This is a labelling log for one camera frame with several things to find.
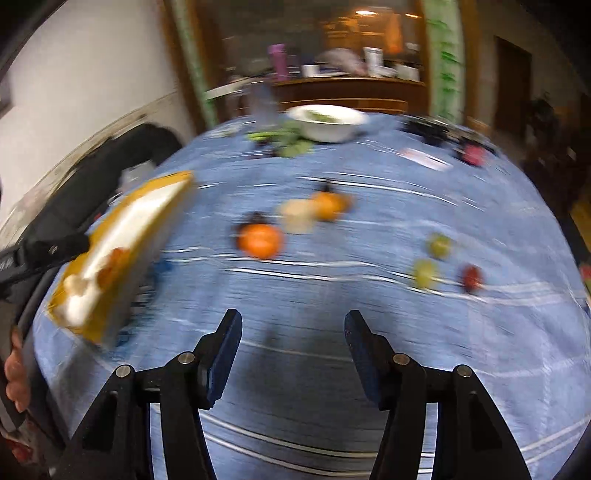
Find white bowl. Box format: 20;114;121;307
285;105;370;143

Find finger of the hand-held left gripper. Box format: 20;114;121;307
18;233;90;278

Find person's left hand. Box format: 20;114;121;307
4;325;32;414

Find pale beige chunk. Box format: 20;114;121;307
65;298;95;326
279;199;319;234
65;272;90;296

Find red jujube date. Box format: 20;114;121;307
462;264;485;294

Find black leather sofa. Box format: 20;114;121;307
0;122;183;296

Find clear glass pitcher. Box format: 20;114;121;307
247;80;282;127

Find pink plastic bag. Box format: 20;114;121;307
316;47;370;75

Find dark figurine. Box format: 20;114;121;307
526;95;561;153

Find dark jar with red label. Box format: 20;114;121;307
457;141;490;167

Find black power adapter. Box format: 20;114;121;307
399;115;455;144

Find wooden sideboard cabinet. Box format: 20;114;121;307
203;76;428;116

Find white pink packet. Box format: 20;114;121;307
397;148;455;172

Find green jujube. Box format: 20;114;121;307
412;259;439;289
427;233;453;259

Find green leafy vegetables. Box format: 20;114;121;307
245;122;315;160

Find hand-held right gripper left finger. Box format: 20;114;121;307
48;308;244;480

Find white tube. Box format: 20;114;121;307
362;46;386;77

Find brown wooden door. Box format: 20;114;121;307
494;37;532;139

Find blue plaid tablecloth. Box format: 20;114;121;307
32;111;589;480

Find white plastic bag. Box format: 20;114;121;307
120;161;155;190

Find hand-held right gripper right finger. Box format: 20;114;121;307
344;309;536;480

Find purple bottle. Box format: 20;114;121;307
269;44;289;75

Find yellow-edged white tray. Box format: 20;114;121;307
46;170;197;348

